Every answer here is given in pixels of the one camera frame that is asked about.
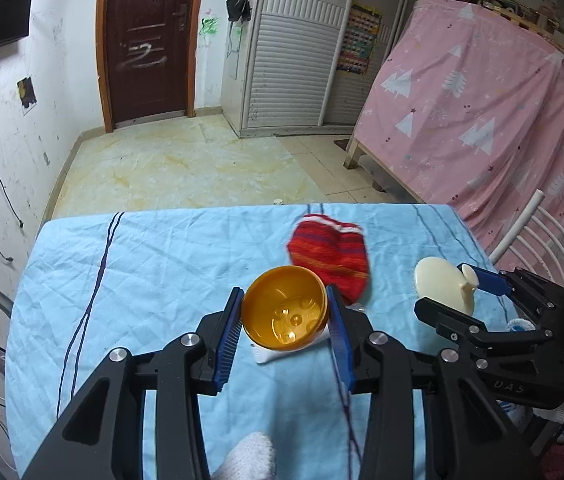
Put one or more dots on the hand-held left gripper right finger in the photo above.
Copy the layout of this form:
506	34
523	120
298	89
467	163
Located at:
340	342

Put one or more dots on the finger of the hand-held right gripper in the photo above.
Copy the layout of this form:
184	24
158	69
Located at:
462	327
489	281

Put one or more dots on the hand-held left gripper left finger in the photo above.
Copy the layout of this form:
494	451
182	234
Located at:
229	332

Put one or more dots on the orange plastic bowl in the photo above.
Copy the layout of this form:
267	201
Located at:
267	300

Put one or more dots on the cream plastic lid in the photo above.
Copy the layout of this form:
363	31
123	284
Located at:
437	280

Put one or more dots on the white metal chair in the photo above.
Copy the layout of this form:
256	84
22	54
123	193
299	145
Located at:
527	215

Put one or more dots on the red striped sock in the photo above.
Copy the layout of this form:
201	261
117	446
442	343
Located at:
322	255

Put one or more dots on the light blue tablecloth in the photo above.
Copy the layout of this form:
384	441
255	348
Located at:
162	270

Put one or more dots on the white fuzzy sock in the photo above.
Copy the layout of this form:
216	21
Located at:
247	460

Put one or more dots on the pink printed curtain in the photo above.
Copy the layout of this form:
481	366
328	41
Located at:
487	110

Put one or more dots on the colourful chart poster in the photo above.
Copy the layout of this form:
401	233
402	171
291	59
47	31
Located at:
359	40

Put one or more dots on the white shutter wardrobe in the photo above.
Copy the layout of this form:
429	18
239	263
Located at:
287	60

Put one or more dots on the brown door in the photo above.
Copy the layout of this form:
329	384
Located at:
147	35

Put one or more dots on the black hanging bag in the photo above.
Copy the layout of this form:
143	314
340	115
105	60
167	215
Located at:
238	7

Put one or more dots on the wooden bed frame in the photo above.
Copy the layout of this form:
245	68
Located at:
354	152

